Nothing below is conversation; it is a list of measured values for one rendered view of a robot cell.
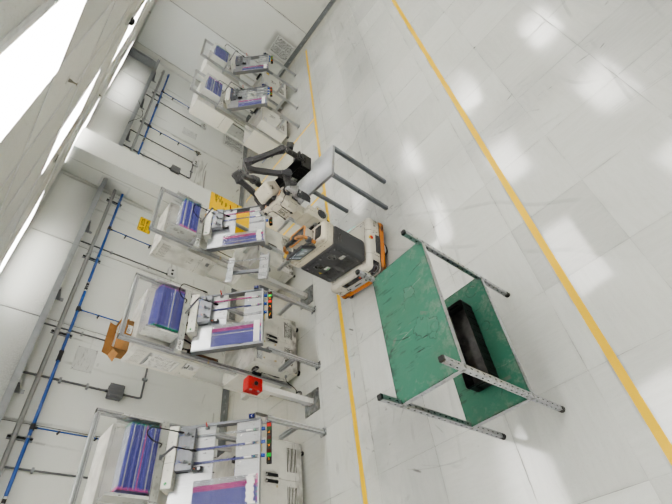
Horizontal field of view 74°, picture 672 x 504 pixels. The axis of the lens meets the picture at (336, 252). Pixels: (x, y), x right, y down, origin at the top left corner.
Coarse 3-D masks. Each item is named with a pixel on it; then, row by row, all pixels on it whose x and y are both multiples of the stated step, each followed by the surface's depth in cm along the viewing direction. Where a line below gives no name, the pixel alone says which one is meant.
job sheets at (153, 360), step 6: (150, 354) 430; (156, 354) 431; (144, 360) 436; (150, 360) 437; (156, 360) 437; (162, 360) 439; (168, 360) 440; (150, 366) 445; (156, 366) 445; (162, 366) 446; (168, 366) 448; (174, 366) 449; (186, 366) 451; (192, 366) 452
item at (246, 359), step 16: (272, 320) 510; (288, 320) 527; (272, 336) 494; (288, 336) 511; (240, 352) 488; (256, 352) 465; (288, 352) 496; (240, 368) 472; (272, 368) 470; (288, 368) 481; (224, 384) 487; (240, 384) 487; (272, 384) 494
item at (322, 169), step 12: (324, 156) 478; (348, 156) 483; (312, 168) 490; (324, 168) 465; (360, 168) 495; (300, 180) 503; (312, 180) 477; (324, 180) 454; (384, 180) 511; (312, 192) 468; (360, 192) 467; (300, 204) 483; (336, 204) 543; (384, 204) 486
